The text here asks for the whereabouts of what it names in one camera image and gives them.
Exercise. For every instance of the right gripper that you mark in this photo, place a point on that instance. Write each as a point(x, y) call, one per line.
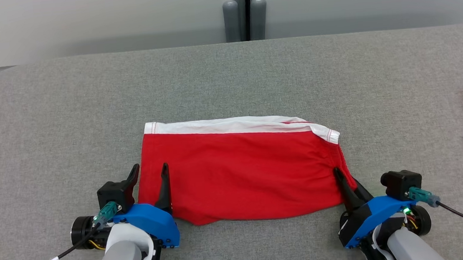
point(423, 222)

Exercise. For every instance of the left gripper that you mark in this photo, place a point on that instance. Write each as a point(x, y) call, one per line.
point(82, 231)

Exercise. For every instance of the red shorts with white trim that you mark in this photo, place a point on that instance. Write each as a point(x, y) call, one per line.
point(239, 171)

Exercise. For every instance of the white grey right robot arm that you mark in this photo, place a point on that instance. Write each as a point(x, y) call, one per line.
point(413, 248)

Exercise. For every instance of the grey fabric padded surface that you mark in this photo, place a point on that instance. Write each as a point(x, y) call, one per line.
point(227, 84)

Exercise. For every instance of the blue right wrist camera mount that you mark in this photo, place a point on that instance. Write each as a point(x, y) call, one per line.
point(373, 214)

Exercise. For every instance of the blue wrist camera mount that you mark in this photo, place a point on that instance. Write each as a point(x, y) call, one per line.
point(373, 214)
point(151, 223)

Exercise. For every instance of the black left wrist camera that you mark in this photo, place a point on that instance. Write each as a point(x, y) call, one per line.
point(113, 194)

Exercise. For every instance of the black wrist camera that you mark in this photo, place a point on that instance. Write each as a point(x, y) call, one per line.
point(113, 194)
point(401, 182)

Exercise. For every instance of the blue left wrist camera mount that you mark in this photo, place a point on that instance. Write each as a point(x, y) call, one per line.
point(151, 223)

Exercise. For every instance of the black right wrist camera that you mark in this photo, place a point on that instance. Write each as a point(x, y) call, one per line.
point(401, 182)

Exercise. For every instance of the teal left camera connector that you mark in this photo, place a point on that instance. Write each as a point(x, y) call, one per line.
point(106, 212)

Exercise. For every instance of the teal camera connector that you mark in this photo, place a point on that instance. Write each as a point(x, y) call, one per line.
point(423, 195)
point(106, 212)

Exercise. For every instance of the teal right camera connector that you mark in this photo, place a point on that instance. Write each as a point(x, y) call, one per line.
point(423, 195)

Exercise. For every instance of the grey cylindrical post foot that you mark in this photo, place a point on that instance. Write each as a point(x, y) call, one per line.
point(258, 18)
point(231, 21)

